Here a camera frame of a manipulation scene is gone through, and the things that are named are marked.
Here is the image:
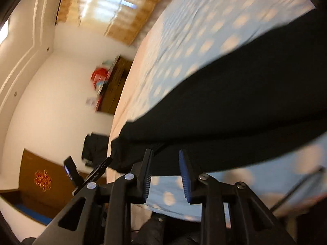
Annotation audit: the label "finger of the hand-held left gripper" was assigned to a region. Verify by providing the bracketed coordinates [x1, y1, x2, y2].
[63, 156, 85, 196]

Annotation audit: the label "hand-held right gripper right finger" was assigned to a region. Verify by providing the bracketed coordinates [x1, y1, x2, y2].
[178, 149, 297, 245]

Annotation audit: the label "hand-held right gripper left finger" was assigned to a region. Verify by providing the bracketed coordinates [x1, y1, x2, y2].
[33, 148, 154, 245]

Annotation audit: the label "black pants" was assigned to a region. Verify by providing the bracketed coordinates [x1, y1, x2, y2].
[110, 9, 327, 174]

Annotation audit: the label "brown wooden door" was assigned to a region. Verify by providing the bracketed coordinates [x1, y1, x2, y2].
[0, 148, 108, 225]

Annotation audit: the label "black folding chair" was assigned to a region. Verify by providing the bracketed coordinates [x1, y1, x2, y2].
[82, 133, 111, 167]

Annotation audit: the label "red gold door ornament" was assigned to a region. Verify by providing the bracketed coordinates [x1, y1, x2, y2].
[34, 170, 53, 190]

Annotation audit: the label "blue mat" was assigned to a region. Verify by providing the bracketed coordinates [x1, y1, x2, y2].
[15, 204, 52, 225]

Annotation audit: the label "pink quilted bed cover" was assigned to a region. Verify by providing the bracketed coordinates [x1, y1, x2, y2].
[105, 28, 164, 217]

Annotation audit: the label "brown wooden desk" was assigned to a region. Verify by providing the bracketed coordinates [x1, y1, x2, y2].
[96, 56, 134, 115]

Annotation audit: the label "red gift bag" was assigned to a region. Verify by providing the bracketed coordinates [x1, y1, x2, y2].
[91, 67, 109, 86]

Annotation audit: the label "dark metal rod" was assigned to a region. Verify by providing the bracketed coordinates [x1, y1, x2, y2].
[271, 167, 325, 212]

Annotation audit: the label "blue polka dot bed sheet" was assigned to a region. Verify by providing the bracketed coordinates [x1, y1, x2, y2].
[112, 0, 327, 222]

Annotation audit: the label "beige patterned curtain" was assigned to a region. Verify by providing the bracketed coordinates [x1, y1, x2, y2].
[57, 0, 177, 45]

